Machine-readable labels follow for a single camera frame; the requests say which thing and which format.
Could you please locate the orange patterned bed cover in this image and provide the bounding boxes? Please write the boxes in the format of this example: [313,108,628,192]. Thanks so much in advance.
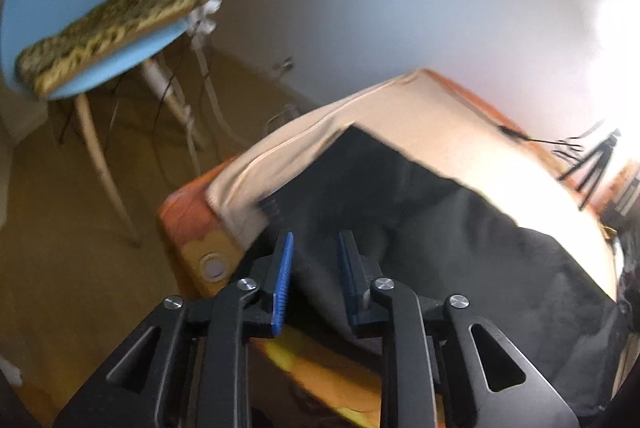
[157,68,621,428]

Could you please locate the round white mattress valve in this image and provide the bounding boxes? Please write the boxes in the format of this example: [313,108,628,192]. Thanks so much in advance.
[199,253,233,283]

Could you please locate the black cable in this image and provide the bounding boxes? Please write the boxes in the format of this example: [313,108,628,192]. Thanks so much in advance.
[500,124,586,155]

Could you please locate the yellow patterned seat cushion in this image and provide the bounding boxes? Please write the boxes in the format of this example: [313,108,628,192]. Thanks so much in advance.
[15,0,215,98]

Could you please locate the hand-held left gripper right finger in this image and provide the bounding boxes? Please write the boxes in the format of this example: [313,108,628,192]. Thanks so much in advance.
[337,230,583,428]

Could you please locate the small black tripod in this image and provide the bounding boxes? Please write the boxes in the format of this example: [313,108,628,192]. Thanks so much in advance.
[557,128,623,210]

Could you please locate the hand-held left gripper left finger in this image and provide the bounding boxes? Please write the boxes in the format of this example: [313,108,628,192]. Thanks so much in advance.
[52,232,296,428]

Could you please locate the beige bed sheet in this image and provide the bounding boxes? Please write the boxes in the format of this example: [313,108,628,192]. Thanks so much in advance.
[205,68,618,299]

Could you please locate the black pants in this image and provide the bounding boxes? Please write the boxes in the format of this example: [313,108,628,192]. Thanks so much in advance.
[240,124,628,414]

